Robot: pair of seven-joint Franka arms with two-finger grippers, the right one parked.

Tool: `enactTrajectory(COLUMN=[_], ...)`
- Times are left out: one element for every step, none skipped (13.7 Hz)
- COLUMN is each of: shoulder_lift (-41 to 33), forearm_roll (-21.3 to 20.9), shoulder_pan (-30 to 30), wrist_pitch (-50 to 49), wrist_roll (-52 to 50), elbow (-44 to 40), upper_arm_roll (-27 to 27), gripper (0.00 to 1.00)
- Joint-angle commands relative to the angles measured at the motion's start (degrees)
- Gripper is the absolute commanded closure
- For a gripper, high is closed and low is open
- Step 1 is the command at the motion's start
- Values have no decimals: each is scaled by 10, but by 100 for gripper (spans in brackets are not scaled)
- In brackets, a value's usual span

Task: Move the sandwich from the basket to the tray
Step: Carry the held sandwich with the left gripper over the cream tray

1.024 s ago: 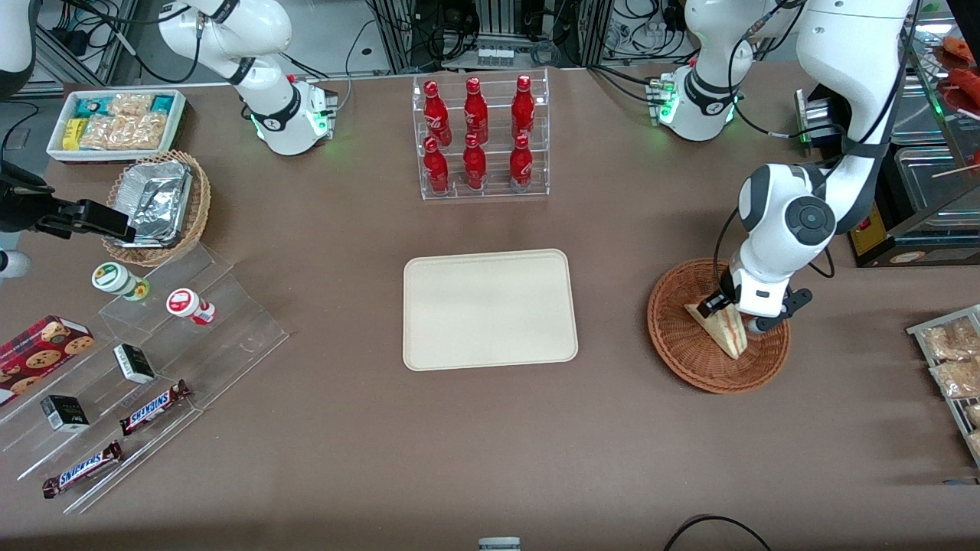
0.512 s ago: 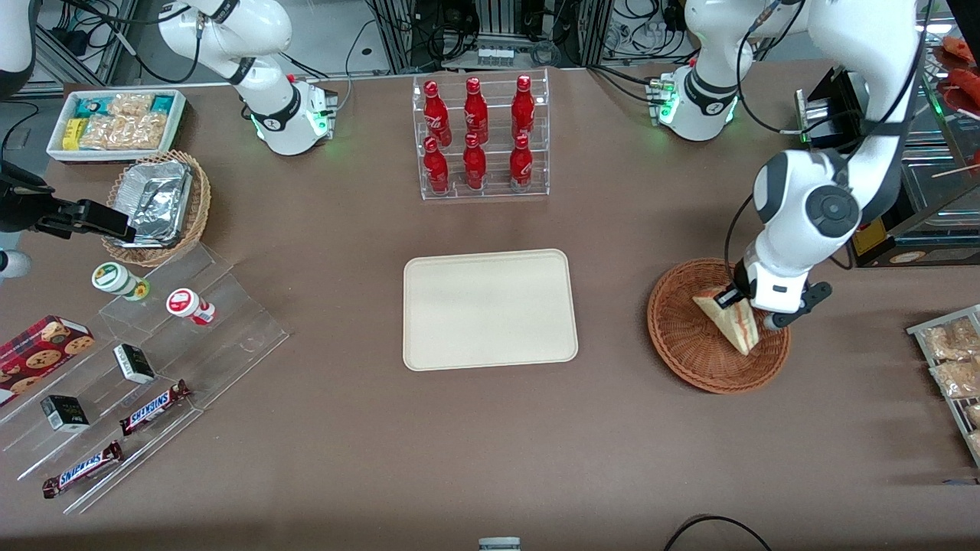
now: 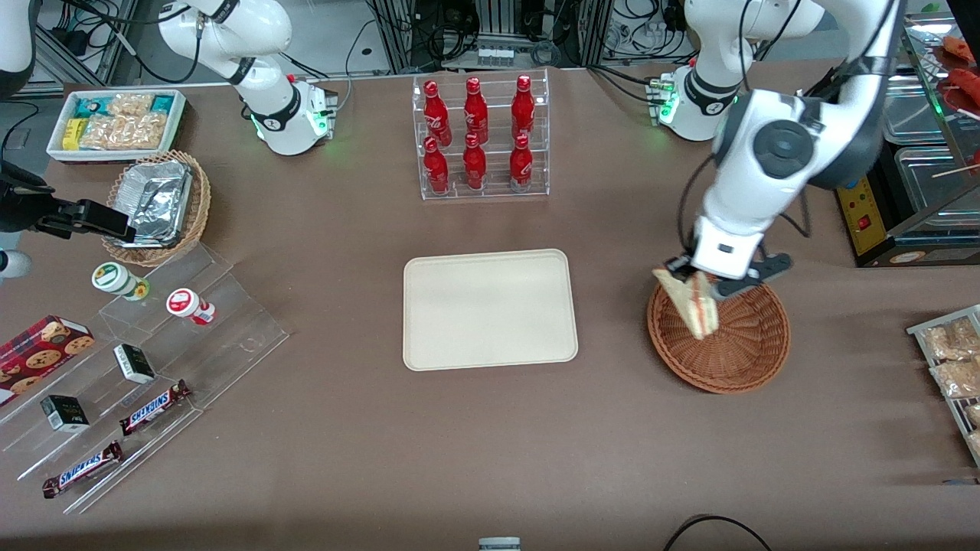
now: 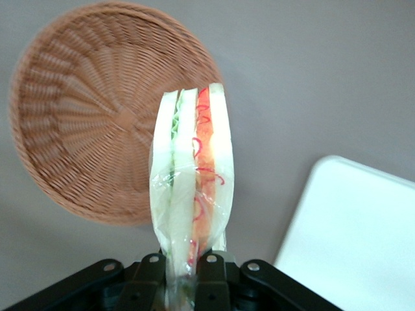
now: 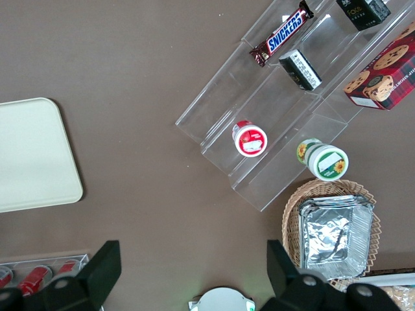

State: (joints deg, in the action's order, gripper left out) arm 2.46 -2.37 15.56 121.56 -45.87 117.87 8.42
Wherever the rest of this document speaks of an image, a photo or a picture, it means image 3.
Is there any brown wicker basket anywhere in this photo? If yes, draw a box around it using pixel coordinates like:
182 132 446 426
647 259 791 395

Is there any clear acrylic stepped display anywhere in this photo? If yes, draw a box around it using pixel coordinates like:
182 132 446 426
0 243 290 515

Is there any white snack bin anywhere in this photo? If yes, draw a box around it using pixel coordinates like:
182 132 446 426
46 90 187 164

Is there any clear acrylic bottle rack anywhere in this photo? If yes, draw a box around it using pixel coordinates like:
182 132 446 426
412 69 550 201

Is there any red tartan cookie box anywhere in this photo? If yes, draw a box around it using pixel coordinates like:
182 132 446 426
0 315 96 393

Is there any light wicker basket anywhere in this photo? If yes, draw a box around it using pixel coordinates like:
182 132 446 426
102 149 211 267

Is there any beige rectangular tray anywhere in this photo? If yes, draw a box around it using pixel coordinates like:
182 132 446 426
403 249 579 372

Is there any steel food pan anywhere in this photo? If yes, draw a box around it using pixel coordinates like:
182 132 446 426
880 73 954 146
894 145 980 230

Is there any red cola bottle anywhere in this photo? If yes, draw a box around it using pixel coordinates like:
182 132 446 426
463 77 489 145
423 138 450 194
423 80 452 146
462 134 488 191
511 74 536 142
509 134 534 192

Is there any grey wire snack tray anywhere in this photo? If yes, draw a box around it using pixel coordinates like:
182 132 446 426
907 305 980 469

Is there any red lid yogurt cup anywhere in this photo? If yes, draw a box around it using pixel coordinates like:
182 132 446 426
166 288 217 326

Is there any black floor cable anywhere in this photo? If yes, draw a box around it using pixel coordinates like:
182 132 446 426
663 514 773 551

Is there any small black carton box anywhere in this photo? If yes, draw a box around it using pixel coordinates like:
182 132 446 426
113 344 156 385
40 395 90 434

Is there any green lid sunflower cup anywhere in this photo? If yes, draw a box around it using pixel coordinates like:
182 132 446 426
92 262 151 302

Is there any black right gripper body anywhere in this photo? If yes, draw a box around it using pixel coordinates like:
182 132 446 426
0 159 56 232

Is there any steel display shelf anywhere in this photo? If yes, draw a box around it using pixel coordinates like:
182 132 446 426
897 11 980 223

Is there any triangular sandwich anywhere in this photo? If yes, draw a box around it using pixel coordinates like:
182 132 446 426
652 266 720 340

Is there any aluminium foil tray stack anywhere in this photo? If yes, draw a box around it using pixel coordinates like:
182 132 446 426
115 161 194 247

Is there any Snickers chocolate bar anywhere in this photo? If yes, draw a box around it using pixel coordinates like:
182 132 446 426
119 380 192 437
42 440 125 500

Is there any large rice cracker bag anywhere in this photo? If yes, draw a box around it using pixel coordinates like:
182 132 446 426
79 113 168 152

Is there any small rice cracker bag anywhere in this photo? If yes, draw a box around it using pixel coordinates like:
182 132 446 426
109 93 155 117

